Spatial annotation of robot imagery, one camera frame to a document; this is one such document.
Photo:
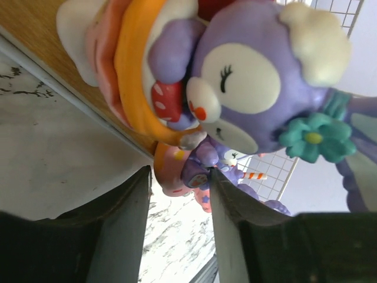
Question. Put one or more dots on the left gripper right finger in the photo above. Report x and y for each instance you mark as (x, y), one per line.
(255, 243)

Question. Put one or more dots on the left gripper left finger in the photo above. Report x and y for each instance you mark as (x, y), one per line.
(100, 241)

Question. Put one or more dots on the purple bunny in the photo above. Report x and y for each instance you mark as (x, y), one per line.
(250, 191)
(235, 82)
(178, 171)

